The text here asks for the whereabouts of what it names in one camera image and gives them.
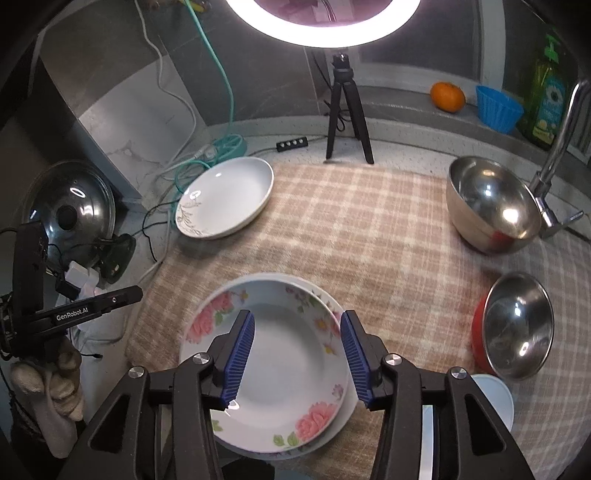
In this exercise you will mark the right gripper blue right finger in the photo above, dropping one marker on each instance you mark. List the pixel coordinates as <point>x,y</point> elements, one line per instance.
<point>359,355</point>

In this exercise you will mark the left gloved hand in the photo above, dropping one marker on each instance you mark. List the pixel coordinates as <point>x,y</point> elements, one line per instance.
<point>53,395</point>

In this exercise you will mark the rose pattern deep plate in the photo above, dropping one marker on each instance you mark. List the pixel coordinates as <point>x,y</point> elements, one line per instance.
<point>272,368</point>

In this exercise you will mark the plaid pink table cloth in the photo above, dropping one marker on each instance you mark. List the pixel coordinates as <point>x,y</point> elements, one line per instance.
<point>381,243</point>

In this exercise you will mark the white ring light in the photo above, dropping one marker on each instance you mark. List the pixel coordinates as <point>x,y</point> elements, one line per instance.
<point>331,35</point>

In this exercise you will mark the green dish soap bottle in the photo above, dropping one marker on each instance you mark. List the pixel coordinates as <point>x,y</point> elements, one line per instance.
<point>544,100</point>

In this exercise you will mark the light blue ceramic bowl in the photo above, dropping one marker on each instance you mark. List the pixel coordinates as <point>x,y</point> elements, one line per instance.
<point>499,395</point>

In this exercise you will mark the pink floral rimmed plate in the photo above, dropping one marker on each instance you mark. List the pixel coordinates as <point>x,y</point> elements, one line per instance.
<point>258,456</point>

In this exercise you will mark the white power adapter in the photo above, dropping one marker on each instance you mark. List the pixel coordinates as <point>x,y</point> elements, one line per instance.
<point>86,280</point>

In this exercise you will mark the large stainless steel bowl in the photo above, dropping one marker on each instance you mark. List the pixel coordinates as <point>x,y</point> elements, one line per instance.
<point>490,207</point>

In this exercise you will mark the orange tangerine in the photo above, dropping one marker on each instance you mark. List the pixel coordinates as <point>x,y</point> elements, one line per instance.
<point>447,97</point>

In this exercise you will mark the blue silicone cup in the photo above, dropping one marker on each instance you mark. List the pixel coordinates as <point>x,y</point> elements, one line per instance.
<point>497,110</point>

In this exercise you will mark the black inline light remote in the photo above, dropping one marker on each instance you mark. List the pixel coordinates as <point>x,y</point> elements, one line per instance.
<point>292,144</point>

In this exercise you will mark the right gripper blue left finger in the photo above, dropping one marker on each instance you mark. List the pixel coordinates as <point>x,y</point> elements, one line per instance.
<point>234,355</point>

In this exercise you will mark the red steel bowl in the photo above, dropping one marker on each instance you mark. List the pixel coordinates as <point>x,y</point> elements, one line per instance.
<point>513,328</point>

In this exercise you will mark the chrome kitchen faucet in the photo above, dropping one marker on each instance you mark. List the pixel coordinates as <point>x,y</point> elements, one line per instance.
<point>541,183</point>

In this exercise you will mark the steel pot lid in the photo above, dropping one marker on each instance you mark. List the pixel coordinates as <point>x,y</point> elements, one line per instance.
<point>76,207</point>

